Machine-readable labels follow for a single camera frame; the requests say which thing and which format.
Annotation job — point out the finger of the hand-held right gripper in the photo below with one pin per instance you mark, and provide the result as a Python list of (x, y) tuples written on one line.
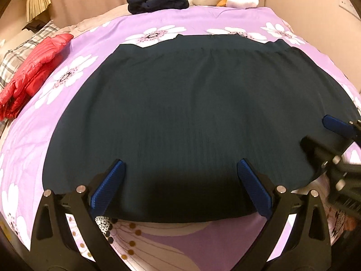
[(316, 151), (334, 124)]

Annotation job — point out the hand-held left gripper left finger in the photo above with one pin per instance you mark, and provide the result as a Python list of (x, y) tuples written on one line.
[(107, 189)]

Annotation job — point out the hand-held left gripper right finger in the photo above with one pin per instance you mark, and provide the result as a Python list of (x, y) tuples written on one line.
[(255, 189)]

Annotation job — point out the dark teal knit sweater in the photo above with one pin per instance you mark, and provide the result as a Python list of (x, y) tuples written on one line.
[(180, 104)]

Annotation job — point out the folded navy clothes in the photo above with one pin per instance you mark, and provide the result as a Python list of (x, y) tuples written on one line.
[(158, 1)]

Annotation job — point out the floral patterned cloth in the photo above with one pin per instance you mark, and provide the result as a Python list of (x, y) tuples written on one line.
[(339, 223)]

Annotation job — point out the red down jacket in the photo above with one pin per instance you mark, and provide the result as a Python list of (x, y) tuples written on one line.
[(33, 67)]

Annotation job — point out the purple floral bedsheet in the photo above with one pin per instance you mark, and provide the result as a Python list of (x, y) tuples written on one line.
[(93, 39)]

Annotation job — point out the plaid pillow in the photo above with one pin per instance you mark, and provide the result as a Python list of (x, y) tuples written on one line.
[(17, 53)]

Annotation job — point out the beige blanket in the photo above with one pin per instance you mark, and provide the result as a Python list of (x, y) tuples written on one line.
[(84, 25)]

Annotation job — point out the dark cloth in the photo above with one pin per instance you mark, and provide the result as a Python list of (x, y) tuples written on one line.
[(35, 25)]

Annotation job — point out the tan fringed mat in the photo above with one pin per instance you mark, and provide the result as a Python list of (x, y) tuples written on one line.
[(38, 0)]

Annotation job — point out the white wall socket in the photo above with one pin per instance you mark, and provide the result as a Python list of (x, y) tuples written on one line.
[(347, 5)]

